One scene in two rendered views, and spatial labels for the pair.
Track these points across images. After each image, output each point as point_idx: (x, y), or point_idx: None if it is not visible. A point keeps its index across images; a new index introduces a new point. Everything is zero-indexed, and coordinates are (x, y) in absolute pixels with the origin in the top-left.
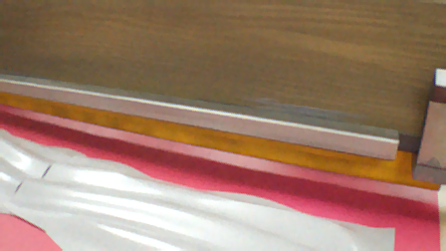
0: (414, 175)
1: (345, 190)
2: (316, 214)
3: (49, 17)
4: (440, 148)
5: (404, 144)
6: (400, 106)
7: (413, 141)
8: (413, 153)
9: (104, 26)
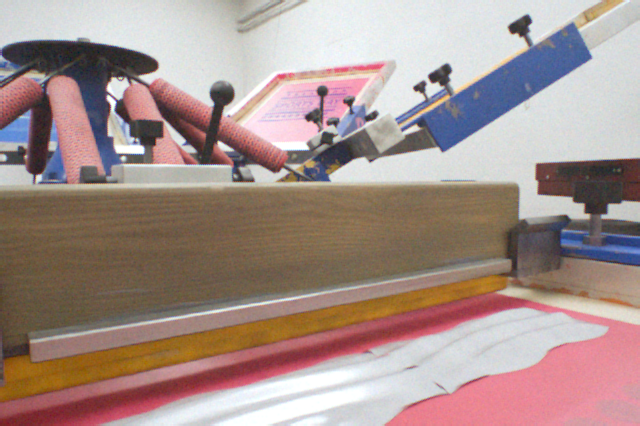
0: (517, 276)
1: (476, 305)
2: None
3: (278, 218)
4: (524, 257)
5: None
6: (498, 243)
7: None
8: None
9: (346, 224)
